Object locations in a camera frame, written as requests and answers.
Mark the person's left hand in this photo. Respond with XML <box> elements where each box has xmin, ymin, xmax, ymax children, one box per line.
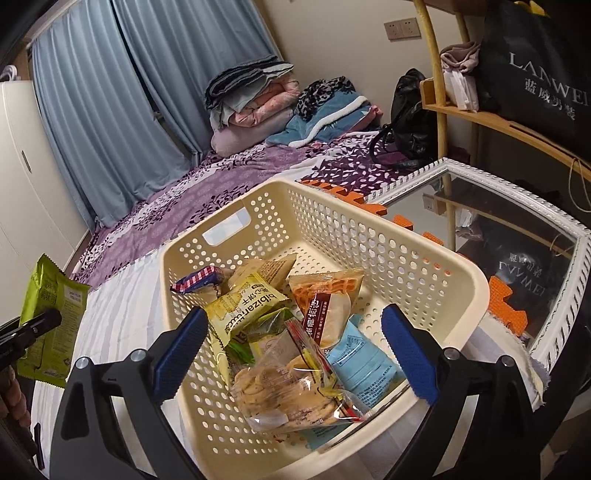
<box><xmin>0</xmin><ymin>367</ymin><xmax>27</xmax><ymax>418</ymax></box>

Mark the folded pink blanket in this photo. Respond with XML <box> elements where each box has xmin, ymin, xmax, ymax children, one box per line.
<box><xmin>228</xmin><ymin>78</ymin><xmax>301</xmax><ymax>127</ymax></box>

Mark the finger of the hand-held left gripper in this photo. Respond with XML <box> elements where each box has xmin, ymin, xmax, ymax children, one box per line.
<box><xmin>0</xmin><ymin>308</ymin><xmax>63</xmax><ymax>366</ymax></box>

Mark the stack of folded bedding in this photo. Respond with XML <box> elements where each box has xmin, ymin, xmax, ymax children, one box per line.
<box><xmin>205</xmin><ymin>55</ymin><xmax>295</xmax><ymax>112</ymax></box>

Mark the wall socket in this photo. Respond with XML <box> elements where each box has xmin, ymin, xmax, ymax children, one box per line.
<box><xmin>385</xmin><ymin>17</ymin><xmax>421</xmax><ymax>40</ymax></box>

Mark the cream perforated plastic basket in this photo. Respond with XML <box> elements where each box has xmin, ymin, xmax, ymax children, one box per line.
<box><xmin>159</xmin><ymin>179</ymin><xmax>490</xmax><ymax>480</ymax></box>

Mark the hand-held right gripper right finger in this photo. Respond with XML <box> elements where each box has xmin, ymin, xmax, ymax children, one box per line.
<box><xmin>381</xmin><ymin>305</ymin><xmax>546</xmax><ymax>480</ymax></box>

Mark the blue fleece garment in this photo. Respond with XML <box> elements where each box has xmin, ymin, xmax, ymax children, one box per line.
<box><xmin>265</xmin><ymin>90</ymin><xmax>382</xmax><ymax>148</ymax></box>

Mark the navy packet with striped edge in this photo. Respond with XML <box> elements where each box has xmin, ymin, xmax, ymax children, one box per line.
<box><xmin>170</xmin><ymin>267</ymin><xmax>225</xmax><ymax>296</ymax></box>

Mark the wooden shelf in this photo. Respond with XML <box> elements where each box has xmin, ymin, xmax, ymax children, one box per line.
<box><xmin>413</xmin><ymin>0</ymin><xmax>591</xmax><ymax>185</ymax></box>

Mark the beige bag of orange waffles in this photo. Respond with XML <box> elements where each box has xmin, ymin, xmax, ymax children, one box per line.
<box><xmin>288</xmin><ymin>268</ymin><xmax>365</xmax><ymax>349</ymax></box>

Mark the clear bag of crackers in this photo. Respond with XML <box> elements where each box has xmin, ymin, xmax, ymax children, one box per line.
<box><xmin>229</xmin><ymin>318</ymin><xmax>365</xmax><ymax>435</ymax></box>

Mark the blue-grey curtain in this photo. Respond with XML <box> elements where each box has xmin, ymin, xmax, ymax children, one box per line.
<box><xmin>30</xmin><ymin>0</ymin><xmax>284</xmax><ymax>227</ymax></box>

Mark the beige crinkled snack bag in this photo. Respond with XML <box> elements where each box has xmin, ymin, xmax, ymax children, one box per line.
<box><xmin>226</xmin><ymin>254</ymin><xmax>297</xmax><ymax>289</ymax></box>

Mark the long green biscuit packet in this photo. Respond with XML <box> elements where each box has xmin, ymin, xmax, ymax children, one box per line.
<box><xmin>16</xmin><ymin>254</ymin><xmax>92</xmax><ymax>388</ymax></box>

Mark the white framed mirror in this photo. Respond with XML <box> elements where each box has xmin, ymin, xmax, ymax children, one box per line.
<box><xmin>365</xmin><ymin>158</ymin><xmax>591</xmax><ymax>407</ymax></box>

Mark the purple floral bedsheet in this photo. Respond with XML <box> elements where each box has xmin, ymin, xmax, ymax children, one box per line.
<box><xmin>69</xmin><ymin>134</ymin><xmax>416</xmax><ymax>287</ymax></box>

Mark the pink cloth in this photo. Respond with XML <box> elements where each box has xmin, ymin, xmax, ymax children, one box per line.
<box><xmin>440</xmin><ymin>41</ymin><xmax>481</xmax><ymax>75</ymax></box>

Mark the white wardrobe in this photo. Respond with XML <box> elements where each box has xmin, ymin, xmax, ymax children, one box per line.
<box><xmin>0</xmin><ymin>80</ymin><xmax>90</xmax><ymax>319</ymax></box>

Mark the green orange snack packet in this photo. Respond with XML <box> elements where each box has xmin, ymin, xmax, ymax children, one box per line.
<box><xmin>225</xmin><ymin>308</ymin><xmax>308</xmax><ymax>370</ymax></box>

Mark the lavender pillow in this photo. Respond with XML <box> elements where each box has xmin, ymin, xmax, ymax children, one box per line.
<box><xmin>211</xmin><ymin>108</ymin><xmax>296</xmax><ymax>155</ymax></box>

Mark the small yellow snack packet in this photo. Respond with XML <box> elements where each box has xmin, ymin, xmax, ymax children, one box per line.
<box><xmin>203</xmin><ymin>273</ymin><xmax>291</xmax><ymax>349</ymax></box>

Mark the leopard print cloth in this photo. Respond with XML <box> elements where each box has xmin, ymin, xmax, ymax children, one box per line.
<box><xmin>295</xmin><ymin>78</ymin><xmax>356</xmax><ymax>118</ymax></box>

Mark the orange foam mat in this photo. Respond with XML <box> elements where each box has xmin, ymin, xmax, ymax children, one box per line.
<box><xmin>300</xmin><ymin>180</ymin><xmax>532</xmax><ymax>342</ymax></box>

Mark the black handbag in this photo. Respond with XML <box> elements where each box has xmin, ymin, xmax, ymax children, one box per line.
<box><xmin>369</xmin><ymin>68</ymin><xmax>437</xmax><ymax>164</ymax></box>

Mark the white cloth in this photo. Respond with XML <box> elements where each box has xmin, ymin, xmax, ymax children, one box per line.
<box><xmin>443</xmin><ymin>69</ymin><xmax>478</xmax><ymax>113</ymax></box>

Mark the black shopping bag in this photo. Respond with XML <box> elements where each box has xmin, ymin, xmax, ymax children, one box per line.
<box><xmin>475</xmin><ymin>0</ymin><xmax>591</xmax><ymax>134</ymax></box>

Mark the light blue snack packet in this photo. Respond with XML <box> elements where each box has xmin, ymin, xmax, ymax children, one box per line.
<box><xmin>305</xmin><ymin>316</ymin><xmax>407</xmax><ymax>450</ymax></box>

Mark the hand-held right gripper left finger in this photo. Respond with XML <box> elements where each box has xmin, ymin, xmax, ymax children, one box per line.
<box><xmin>48</xmin><ymin>307</ymin><xmax>209</xmax><ymax>480</ymax></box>

